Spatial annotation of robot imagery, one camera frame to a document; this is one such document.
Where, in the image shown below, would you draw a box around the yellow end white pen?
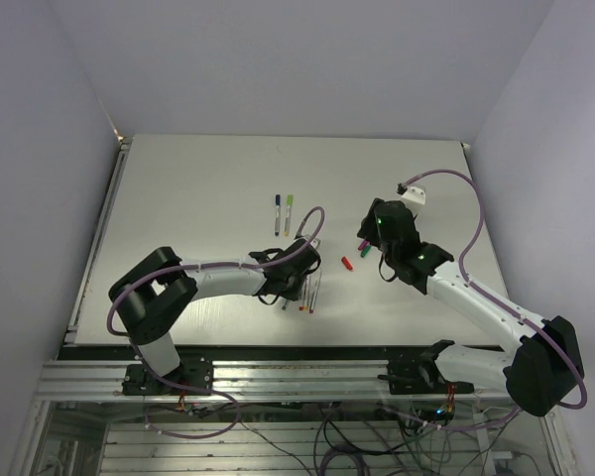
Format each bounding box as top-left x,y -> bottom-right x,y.
302,275 -> 313,312

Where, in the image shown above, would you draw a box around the red pen cap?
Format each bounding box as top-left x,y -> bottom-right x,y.
341,256 -> 353,271

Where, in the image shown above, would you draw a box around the light green end white pen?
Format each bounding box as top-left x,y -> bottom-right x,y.
284,201 -> 293,237

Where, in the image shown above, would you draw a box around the blue end white pen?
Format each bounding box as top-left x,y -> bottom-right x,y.
274,204 -> 282,237

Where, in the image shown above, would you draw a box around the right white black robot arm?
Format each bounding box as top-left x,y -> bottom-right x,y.
357,198 -> 584,417

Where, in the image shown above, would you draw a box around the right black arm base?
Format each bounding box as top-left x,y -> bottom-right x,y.
377,339 -> 475,395

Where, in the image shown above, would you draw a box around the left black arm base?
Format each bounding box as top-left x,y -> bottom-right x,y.
122,358 -> 214,397

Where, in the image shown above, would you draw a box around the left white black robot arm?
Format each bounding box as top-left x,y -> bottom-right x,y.
108,237 -> 321,394

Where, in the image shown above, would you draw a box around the purple end white pen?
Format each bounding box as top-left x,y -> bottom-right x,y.
308,269 -> 322,314

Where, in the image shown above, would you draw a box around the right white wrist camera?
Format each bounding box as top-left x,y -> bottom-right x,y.
397,182 -> 426,208

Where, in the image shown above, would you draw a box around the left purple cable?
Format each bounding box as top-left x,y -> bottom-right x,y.
106,206 -> 327,438

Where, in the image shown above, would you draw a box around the purple cable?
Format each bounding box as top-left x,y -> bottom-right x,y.
106,206 -> 327,438
406,169 -> 589,431

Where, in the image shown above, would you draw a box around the aluminium rail frame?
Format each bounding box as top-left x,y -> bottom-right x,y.
33,358 -> 556,403

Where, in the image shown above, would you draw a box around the loose cables under table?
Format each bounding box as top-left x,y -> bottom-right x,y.
143,396 -> 527,476

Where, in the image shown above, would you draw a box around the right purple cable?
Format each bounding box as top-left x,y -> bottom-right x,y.
406,169 -> 589,431

